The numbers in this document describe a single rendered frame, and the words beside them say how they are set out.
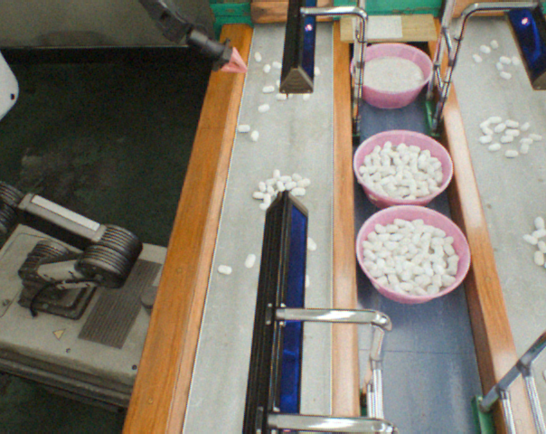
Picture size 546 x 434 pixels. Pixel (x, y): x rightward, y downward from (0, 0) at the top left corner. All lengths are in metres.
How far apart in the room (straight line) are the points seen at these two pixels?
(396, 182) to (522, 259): 0.37
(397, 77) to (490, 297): 0.84
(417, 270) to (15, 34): 2.96
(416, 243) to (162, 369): 0.68
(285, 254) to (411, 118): 0.98
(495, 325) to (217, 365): 0.61
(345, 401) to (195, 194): 0.67
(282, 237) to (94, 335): 0.88
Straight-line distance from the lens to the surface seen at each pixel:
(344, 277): 1.15
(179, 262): 1.22
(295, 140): 1.47
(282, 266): 0.76
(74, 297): 1.57
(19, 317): 1.68
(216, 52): 1.52
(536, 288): 1.26
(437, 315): 1.24
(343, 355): 1.06
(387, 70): 1.75
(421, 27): 1.90
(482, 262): 1.23
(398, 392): 1.15
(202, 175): 1.38
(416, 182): 1.38
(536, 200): 1.43
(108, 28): 3.25
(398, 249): 1.24
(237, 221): 1.29
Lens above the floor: 1.76
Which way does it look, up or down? 53 degrees down
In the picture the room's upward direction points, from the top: 8 degrees counter-clockwise
